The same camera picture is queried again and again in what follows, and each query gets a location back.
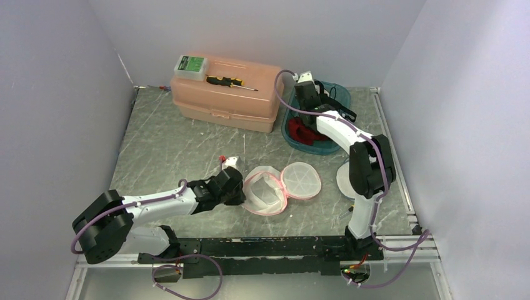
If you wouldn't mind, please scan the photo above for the black yellow screwdriver on toolbox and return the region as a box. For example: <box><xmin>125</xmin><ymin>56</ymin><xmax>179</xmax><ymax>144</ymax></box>
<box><xmin>206</xmin><ymin>76</ymin><xmax>258</xmax><ymax>91</ymax></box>

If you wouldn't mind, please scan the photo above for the pink-trimmed mesh laundry bag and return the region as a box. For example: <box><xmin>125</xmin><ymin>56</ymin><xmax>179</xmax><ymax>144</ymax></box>
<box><xmin>242</xmin><ymin>162</ymin><xmax>322</xmax><ymax>216</ymax></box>

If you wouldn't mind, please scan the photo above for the teal plastic bin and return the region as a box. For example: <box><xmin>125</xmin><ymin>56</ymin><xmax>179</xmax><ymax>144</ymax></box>
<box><xmin>281</xmin><ymin>81</ymin><xmax>351</xmax><ymax>156</ymax></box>

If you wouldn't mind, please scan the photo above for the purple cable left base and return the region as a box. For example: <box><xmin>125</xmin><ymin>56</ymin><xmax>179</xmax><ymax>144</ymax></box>
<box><xmin>151</xmin><ymin>253</ymin><xmax>224</xmax><ymax>300</ymax></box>

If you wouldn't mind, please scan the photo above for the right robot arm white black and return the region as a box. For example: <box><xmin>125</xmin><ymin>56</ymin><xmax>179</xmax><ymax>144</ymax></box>
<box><xmin>294</xmin><ymin>80</ymin><xmax>396</xmax><ymax>259</ymax></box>

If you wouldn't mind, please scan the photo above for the white mesh laundry bag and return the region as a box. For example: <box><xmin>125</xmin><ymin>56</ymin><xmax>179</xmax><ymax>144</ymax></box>
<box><xmin>336</xmin><ymin>162</ymin><xmax>356</xmax><ymax>199</ymax></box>

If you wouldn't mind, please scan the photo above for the pink plastic toolbox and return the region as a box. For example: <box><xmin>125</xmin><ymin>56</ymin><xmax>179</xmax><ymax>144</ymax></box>
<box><xmin>170</xmin><ymin>54</ymin><xmax>284</xmax><ymax>133</ymax></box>

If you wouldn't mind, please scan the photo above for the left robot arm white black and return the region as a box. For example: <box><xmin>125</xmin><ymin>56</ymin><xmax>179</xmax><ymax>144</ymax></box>
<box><xmin>70</xmin><ymin>166</ymin><xmax>246</xmax><ymax>264</ymax></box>

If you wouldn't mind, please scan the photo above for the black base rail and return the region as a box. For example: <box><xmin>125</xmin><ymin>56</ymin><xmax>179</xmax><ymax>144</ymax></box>
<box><xmin>137</xmin><ymin>234</ymin><xmax>384</xmax><ymax>279</ymax></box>

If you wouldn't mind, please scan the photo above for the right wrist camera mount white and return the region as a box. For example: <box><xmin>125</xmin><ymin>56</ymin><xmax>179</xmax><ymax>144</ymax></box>
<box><xmin>293</xmin><ymin>71</ymin><xmax>314</xmax><ymax>83</ymax></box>

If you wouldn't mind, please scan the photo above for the purple cable base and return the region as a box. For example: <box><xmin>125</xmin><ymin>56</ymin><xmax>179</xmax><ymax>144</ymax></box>
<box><xmin>151</xmin><ymin>253</ymin><xmax>224</xmax><ymax>300</ymax></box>
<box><xmin>342</xmin><ymin>229</ymin><xmax>433</xmax><ymax>289</ymax></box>

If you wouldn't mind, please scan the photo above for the dark red bra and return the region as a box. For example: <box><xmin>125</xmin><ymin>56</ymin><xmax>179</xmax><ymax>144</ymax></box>
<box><xmin>287</xmin><ymin>117</ymin><xmax>329</xmax><ymax>146</ymax></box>

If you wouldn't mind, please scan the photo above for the clear green-label screw box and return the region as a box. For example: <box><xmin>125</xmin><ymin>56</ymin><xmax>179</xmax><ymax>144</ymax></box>
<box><xmin>174</xmin><ymin>55</ymin><xmax>209</xmax><ymax>81</ymax></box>

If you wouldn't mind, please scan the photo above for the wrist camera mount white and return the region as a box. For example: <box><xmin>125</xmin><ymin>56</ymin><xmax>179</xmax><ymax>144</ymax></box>
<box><xmin>219</xmin><ymin>156</ymin><xmax>243</xmax><ymax>171</ymax></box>
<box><xmin>293</xmin><ymin>71</ymin><xmax>314</xmax><ymax>83</ymax></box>

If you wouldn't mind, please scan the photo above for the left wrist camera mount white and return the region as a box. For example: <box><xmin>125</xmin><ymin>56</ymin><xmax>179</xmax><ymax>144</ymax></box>
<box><xmin>219</xmin><ymin>156</ymin><xmax>243</xmax><ymax>171</ymax></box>

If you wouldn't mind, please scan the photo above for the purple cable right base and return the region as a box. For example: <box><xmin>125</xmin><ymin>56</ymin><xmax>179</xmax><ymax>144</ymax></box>
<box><xmin>342</xmin><ymin>229</ymin><xmax>433</xmax><ymax>289</ymax></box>

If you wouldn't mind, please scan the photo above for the yellow black screwdriver on table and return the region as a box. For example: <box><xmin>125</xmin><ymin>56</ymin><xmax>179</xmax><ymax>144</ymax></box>
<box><xmin>339</xmin><ymin>206</ymin><xmax>354</xmax><ymax>219</ymax></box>

